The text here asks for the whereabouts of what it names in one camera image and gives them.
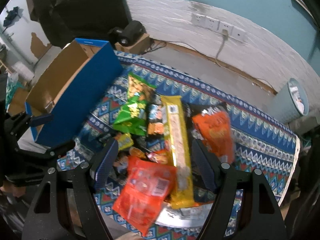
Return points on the orange chip bag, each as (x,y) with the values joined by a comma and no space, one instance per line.
(214,126)

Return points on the small cardboard box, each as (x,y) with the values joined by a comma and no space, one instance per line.
(142,44)

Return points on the black orange biscuit bag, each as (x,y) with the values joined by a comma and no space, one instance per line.
(155,125)

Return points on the patterned blue tablecloth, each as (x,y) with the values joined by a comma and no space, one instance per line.
(260,141)

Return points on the long yellow cracker pack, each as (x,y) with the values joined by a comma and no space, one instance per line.
(177,147)

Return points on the light blue trash bin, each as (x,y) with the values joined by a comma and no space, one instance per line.
(290,103)

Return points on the black device on box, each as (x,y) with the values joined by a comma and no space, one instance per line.
(127,36)

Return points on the dark hanging clothes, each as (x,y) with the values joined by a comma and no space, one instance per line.
(64,20)

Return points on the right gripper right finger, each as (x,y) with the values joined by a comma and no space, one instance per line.
(222,178)

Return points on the red orange snack bag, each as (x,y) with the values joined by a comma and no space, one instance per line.
(147,185)

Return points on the white silver snack bag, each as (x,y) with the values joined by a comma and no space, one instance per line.
(191,217)

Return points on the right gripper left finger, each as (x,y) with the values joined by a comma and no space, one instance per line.
(87,178)

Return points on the white wall socket strip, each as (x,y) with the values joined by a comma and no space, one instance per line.
(218,26)

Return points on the green pea snack bag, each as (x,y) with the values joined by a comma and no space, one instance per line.
(131,117)

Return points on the blue cardboard box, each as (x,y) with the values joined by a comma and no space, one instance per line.
(70,87)

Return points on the black yellow snack bag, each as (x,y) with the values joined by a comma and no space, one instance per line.
(124,139)

